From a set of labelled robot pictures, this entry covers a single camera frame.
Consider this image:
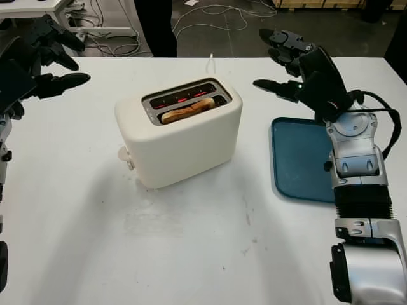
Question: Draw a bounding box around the browned toast slice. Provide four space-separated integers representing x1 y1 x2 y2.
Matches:
161 97 216 125

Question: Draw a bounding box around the black floor object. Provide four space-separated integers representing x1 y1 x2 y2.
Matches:
361 0 387 24

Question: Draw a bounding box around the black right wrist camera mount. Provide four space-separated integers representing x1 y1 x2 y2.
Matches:
317 91 354 124

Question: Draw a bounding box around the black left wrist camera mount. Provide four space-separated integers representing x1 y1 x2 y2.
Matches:
0 58 38 114

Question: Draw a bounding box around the white toaster power cable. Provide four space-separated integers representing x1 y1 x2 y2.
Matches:
205 53 219 76

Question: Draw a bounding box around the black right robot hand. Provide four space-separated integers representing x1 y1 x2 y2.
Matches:
252 27 354 124

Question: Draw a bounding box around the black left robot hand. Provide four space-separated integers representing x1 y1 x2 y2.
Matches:
0 13 92 100

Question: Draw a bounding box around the white office desk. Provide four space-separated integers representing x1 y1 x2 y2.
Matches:
0 0 141 41

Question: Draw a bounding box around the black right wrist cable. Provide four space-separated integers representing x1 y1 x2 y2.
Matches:
348 90 400 159

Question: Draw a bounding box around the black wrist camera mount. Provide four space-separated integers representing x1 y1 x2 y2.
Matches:
317 91 354 124
0 58 38 114

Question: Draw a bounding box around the cream white toaster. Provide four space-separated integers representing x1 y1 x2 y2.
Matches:
114 77 244 191

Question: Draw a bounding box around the wooden pallet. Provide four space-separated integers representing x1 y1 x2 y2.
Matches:
275 0 407 9

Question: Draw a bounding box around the dark blue plastic tray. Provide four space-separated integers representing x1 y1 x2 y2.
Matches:
270 116 338 204

